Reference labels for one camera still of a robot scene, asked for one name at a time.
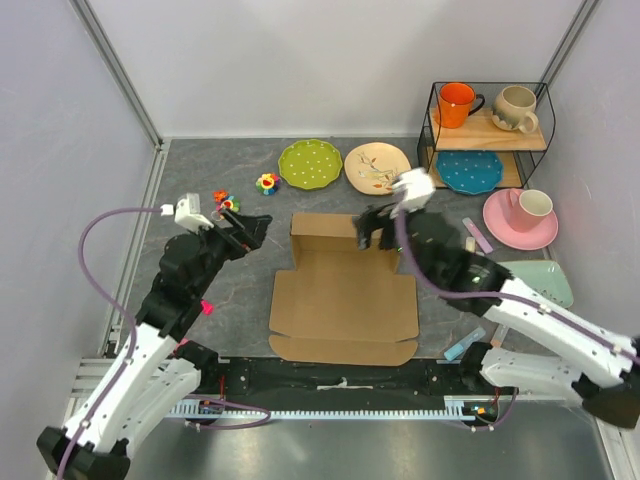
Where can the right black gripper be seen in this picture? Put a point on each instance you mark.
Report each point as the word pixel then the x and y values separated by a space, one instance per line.
pixel 365 221

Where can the flower plush keychain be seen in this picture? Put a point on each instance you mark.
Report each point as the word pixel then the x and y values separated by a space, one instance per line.
pixel 227 203

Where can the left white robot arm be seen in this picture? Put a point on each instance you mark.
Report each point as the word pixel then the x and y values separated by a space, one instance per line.
pixel 157 367

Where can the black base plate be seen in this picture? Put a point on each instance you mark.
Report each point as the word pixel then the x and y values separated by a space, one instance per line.
pixel 275 384

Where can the beige ceramic mug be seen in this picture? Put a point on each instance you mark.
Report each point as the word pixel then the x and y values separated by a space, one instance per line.
pixel 514 110

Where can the pink black marker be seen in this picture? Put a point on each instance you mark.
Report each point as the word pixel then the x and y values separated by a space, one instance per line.
pixel 207 308

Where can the black wire shelf rack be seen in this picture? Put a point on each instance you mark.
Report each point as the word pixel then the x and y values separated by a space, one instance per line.
pixel 520 153

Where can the pink saucer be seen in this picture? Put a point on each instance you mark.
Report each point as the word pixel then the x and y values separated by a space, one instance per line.
pixel 495 211

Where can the cream plate with branch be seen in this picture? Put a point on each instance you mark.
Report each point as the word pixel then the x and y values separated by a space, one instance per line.
pixel 372 168

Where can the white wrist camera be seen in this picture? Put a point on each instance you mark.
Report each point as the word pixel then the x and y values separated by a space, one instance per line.
pixel 411 191
pixel 186 213

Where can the small orange flower toy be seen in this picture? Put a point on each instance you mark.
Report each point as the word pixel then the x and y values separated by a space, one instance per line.
pixel 220 196

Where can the rainbow flower plush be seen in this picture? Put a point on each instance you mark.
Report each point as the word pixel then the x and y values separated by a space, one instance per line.
pixel 268 184

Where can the orange mug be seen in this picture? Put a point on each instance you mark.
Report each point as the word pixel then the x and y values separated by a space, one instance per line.
pixel 456 102

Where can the blue marker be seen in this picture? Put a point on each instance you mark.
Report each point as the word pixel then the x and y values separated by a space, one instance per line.
pixel 459 348

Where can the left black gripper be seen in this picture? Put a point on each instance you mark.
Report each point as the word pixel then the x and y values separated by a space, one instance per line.
pixel 248 232

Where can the mint green square plate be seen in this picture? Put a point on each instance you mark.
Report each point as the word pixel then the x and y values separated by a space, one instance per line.
pixel 545 277

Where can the brown cardboard box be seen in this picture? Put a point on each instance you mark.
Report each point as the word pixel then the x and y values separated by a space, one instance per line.
pixel 340 304

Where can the green polka dot plate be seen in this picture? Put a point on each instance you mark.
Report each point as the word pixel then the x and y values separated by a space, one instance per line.
pixel 310 164

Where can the yellow marker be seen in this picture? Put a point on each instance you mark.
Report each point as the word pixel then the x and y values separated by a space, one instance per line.
pixel 470 244

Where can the purple marker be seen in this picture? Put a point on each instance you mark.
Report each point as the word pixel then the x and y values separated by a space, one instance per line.
pixel 480 239

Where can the pink cup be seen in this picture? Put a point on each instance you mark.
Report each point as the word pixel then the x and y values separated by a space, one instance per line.
pixel 527 209

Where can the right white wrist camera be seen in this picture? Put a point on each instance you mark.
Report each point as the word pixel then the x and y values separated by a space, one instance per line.
pixel 411 191

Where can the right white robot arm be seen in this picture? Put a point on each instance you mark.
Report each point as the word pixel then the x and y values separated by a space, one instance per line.
pixel 590 365

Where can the blue polka dot plate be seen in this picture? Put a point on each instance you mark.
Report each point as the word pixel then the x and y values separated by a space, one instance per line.
pixel 470 172

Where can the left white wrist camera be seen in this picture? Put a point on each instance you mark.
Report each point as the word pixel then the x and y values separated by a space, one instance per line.
pixel 186 213

